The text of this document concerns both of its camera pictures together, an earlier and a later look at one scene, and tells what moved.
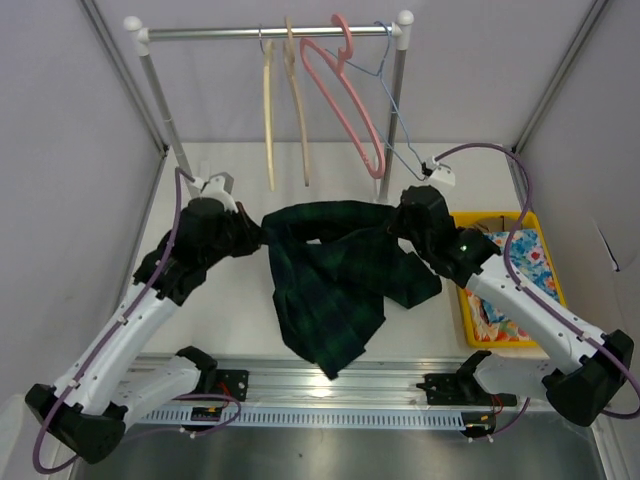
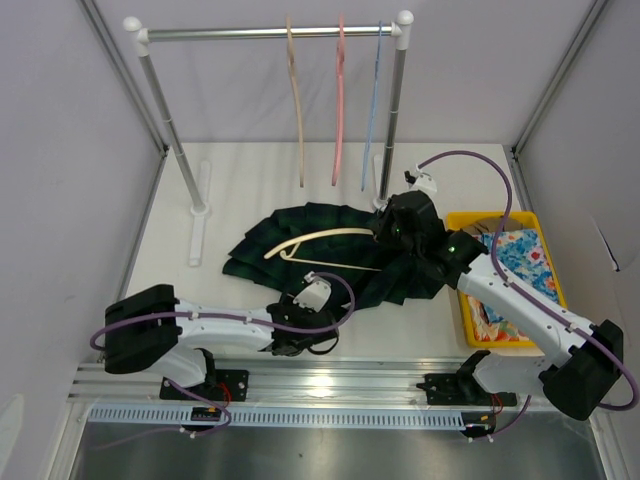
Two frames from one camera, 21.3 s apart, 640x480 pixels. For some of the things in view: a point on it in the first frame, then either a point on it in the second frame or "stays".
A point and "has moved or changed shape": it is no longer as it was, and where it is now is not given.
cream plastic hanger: (268, 100) -> (292, 245)
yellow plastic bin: (531, 263) stays
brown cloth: (497, 223) stays
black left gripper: (252, 234) -> (287, 301)
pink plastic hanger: (344, 24) -> (340, 85)
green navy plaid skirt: (334, 267) has moved or changed shape
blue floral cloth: (531, 264) stays
